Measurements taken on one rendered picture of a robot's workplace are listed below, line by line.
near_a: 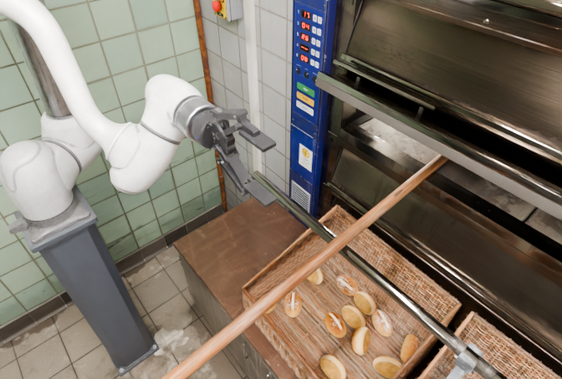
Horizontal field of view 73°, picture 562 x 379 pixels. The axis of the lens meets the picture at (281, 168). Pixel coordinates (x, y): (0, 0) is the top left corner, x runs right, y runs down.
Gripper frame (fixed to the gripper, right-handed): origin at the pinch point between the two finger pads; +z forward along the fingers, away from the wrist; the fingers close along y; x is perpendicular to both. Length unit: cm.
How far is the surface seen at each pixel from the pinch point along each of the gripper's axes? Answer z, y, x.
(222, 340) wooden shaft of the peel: 7.1, 28.8, 18.2
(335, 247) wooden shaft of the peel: 6.6, 28.6, -15.2
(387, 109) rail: -3.0, 5.0, -41.3
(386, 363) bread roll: 24, 84, -28
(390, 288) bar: 21.4, 31.7, -18.2
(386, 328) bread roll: 17, 85, -38
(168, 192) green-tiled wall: -119, 109, -22
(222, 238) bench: -59, 91, -20
